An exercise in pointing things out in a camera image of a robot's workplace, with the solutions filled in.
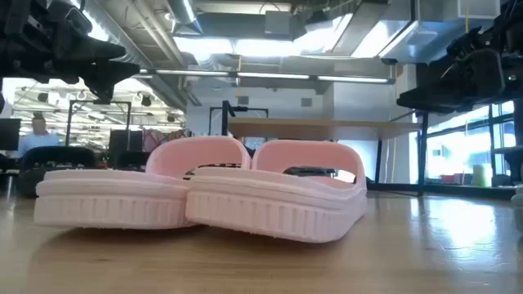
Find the black computer monitor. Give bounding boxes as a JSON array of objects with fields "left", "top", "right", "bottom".
[{"left": 0, "top": 118, "right": 22, "bottom": 152}]

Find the black metal stand frame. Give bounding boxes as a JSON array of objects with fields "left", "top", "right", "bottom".
[{"left": 65, "top": 99, "right": 132, "bottom": 149}]

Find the black metal table frame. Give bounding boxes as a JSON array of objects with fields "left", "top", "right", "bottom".
[{"left": 366, "top": 181, "right": 516, "bottom": 201}]

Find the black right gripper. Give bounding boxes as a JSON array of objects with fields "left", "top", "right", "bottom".
[{"left": 396, "top": 0, "right": 523, "bottom": 115}]

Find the wooden shelf with black frame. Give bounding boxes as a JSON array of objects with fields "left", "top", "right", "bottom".
[{"left": 208, "top": 100, "right": 429, "bottom": 198}]

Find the green cylinder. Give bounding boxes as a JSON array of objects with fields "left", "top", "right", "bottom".
[{"left": 472, "top": 163, "right": 494, "bottom": 189}]

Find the pink rubber slide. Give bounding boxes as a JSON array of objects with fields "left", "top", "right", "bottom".
[
  {"left": 185, "top": 139, "right": 369, "bottom": 244},
  {"left": 33, "top": 136, "right": 253, "bottom": 229}
]

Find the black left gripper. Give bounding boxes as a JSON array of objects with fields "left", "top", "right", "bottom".
[{"left": 0, "top": 0, "right": 141, "bottom": 104}]

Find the person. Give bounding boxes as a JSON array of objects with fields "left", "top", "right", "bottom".
[{"left": 17, "top": 112, "right": 63, "bottom": 158}]

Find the ceiling light tube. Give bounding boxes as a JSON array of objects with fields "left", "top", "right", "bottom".
[
  {"left": 236, "top": 71, "right": 311, "bottom": 81},
  {"left": 316, "top": 74, "right": 390, "bottom": 85},
  {"left": 154, "top": 69, "right": 230, "bottom": 78}
]

